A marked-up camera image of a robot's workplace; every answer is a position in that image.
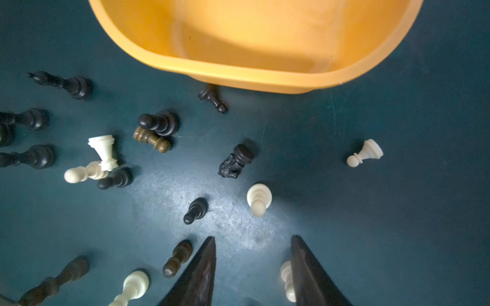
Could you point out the black piece by box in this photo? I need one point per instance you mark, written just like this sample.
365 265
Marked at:
210 94

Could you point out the black piece far left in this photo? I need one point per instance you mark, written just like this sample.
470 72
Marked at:
38 157

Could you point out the brown pawn centre low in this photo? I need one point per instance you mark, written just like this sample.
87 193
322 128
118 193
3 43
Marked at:
181 254

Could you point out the white rook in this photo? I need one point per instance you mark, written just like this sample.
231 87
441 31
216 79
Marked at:
103 145

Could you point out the yellow plastic storage box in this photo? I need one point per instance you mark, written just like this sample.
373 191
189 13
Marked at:
289 47

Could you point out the white pawn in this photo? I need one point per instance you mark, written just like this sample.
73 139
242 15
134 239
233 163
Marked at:
134 287
287 278
370 150
259 198

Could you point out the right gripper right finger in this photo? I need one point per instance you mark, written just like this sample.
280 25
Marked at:
312 284

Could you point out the brown pawn lying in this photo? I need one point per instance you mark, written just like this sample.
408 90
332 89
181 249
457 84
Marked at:
149 137

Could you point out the black knight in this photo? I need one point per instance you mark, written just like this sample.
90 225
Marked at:
232 166

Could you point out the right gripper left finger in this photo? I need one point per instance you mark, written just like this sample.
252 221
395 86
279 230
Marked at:
195 286

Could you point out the black pawn by rook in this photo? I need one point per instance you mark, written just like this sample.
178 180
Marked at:
120 178

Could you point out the black pawn lying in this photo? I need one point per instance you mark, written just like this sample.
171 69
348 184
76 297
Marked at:
163 123

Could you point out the brown piece front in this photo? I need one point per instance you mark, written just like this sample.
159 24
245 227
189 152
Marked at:
50 286

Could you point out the black pawn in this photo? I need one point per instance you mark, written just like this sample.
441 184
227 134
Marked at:
163 123
77 87
120 178
197 210

